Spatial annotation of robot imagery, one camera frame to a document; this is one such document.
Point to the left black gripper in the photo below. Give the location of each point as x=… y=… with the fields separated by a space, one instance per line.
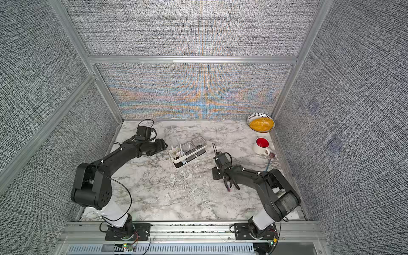
x=161 y=146

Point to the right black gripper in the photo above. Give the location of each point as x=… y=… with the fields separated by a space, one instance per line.
x=214 y=174

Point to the white toothbrush holder caddy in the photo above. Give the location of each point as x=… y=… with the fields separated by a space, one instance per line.
x=192 y=158

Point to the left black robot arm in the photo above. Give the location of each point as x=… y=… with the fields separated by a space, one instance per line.
x=92 y=185

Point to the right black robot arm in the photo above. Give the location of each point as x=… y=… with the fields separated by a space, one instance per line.
x=277 y=196

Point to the clear cup left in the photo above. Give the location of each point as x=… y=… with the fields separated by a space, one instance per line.
x=188 y=148

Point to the clear cup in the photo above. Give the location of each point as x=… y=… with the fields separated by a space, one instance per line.
x=188 y=148
x=199 y=143

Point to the clear cup right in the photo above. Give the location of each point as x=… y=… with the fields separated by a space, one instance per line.
x=199 y=143

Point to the white mug red inside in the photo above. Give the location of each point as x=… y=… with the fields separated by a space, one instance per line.
x=261 y=147

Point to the patterned bowl with yellow food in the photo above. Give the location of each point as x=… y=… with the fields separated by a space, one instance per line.
x=260 y=122

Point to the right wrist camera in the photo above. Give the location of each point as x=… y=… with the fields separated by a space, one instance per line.
x=219 y=159

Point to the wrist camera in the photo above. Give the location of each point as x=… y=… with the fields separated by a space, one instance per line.
x=144 y=133
x=219 y=159

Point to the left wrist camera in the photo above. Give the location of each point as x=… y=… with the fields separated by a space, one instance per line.
x=144 y=133

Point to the blue handled spoon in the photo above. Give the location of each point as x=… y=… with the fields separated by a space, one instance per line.
x=272 y=157

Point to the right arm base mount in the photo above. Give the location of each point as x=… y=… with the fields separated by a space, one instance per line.
x=248 y=231

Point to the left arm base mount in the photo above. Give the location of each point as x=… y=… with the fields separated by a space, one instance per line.
x=138 y=232

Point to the aluminium front rail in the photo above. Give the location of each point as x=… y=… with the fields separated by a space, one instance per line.
x=192 y=232

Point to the white slotted cable duct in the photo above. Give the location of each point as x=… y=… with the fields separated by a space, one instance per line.
x=164 y=249

